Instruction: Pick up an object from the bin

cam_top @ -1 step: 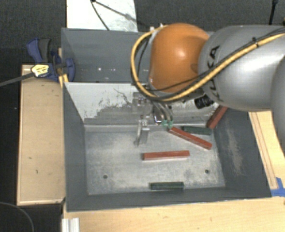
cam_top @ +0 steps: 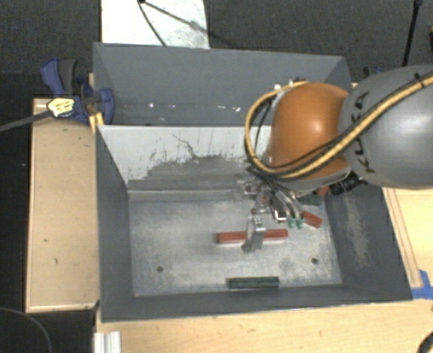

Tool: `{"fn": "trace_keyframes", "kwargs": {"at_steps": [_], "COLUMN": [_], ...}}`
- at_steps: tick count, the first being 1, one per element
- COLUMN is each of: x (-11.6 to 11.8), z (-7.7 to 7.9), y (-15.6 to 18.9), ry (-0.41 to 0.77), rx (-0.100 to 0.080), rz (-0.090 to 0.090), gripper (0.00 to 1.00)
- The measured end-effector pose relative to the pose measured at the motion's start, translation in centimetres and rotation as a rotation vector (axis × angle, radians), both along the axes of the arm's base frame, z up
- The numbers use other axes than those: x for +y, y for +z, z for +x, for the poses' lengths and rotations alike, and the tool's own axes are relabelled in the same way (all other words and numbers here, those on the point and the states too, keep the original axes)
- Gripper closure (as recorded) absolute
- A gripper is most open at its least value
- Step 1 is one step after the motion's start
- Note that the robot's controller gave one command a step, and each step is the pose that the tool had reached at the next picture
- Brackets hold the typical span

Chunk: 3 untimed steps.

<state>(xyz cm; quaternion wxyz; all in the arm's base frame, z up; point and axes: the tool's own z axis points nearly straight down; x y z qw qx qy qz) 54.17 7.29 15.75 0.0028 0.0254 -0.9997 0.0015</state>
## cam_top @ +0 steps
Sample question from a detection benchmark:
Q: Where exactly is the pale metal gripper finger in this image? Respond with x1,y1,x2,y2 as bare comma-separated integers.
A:
241,217,264,254
254,226,268,251

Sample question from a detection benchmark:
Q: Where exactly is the dark green flat block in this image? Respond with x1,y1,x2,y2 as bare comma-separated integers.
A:
227,276,281,290
298,194,324,207

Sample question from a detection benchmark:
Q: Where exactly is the grey metal bin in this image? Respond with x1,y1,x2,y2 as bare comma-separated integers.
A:
91,42,414,324

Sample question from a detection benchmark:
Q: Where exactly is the pale wood board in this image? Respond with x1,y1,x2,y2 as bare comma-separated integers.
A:
24,97,101,314

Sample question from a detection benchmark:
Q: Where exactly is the black cylinder on white bracket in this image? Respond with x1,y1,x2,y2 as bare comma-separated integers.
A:
326,173,368,197

